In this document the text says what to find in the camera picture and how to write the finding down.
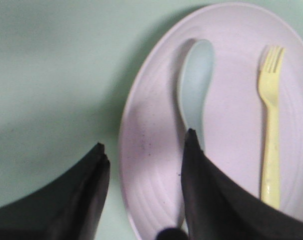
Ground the white round plate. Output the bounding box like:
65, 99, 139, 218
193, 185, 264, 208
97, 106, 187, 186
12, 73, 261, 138
119, 2, 303, 240

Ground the pale green spoon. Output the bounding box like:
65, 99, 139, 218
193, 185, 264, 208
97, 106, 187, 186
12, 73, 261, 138
177, 39, 215, 149

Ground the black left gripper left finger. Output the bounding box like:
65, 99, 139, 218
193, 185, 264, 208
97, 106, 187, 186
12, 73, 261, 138
0, 143, 110, 240

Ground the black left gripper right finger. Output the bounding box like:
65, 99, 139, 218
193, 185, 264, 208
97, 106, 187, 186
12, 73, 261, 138
181, 129, 303, 240

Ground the light green serving tray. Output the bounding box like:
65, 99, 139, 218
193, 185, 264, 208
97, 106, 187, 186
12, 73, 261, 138
0, 0, 303, 240

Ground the yellow plastic fork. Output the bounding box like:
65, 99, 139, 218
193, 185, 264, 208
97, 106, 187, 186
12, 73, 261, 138
257, 46, 285, 209

